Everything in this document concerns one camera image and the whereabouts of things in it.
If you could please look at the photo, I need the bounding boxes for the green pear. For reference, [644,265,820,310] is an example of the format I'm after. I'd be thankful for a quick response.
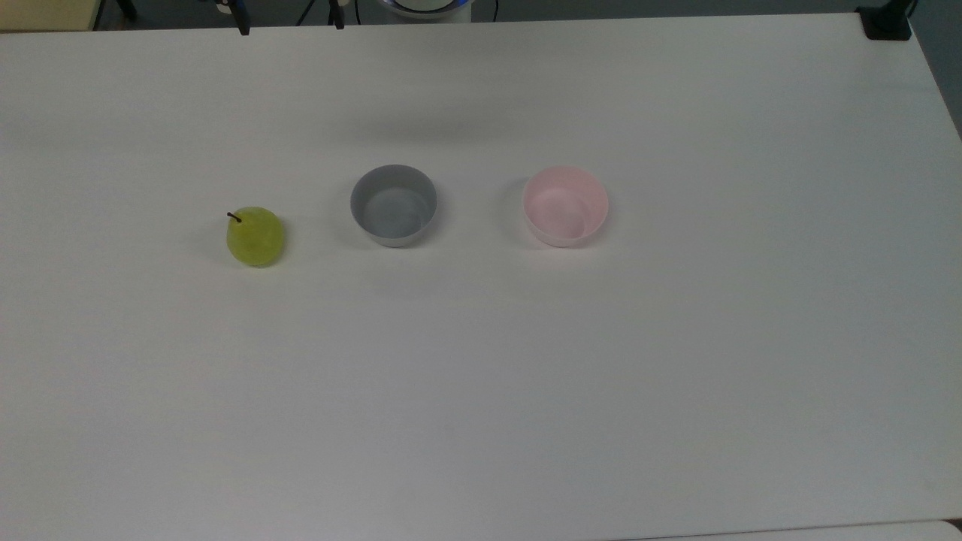
[226,207,286,268]

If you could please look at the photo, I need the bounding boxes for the grey plastic bowl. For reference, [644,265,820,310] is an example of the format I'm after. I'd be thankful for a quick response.
[349,164,439,249]

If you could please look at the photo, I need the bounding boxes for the pink plastic bowl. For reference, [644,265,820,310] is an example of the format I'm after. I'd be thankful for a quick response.
[522,165,610,249]

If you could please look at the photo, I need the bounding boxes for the yellowish wooden furniture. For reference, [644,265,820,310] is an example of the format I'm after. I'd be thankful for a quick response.
[0,0,104,32]

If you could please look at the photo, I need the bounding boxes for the black table clamp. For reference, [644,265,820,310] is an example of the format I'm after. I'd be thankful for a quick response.
[856,0,919,41]

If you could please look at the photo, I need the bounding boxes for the white robot base blue ring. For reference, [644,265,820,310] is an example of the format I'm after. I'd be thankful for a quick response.
[378,0,475,21]

